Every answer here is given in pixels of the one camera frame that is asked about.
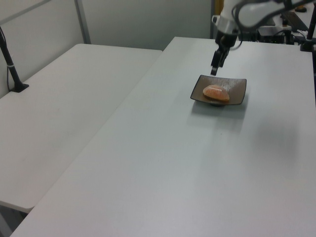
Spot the black electronics box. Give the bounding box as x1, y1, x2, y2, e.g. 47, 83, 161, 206
257, 26, 292, 44

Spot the orange glazed bread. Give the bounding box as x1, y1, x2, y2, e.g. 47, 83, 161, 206
202, 84, 231, 103

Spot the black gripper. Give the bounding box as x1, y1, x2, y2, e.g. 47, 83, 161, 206
210, 31, 239, 76

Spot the black clamped camera stand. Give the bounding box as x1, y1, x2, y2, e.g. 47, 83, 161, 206
300, 14, 316, 52

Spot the black camera stand with cable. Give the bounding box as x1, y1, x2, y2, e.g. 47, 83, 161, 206
0, 26, 30, 93

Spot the yellow panel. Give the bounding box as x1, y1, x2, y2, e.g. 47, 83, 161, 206
214, 0, 224, 17

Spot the black keyboard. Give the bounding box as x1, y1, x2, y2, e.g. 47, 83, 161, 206
281, 12, 309, 32

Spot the grey partition post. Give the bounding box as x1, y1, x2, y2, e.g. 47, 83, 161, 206
74, 0, 91, 45

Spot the square brown ceramic plate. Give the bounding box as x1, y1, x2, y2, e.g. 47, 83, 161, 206
190, 74, 247, 107

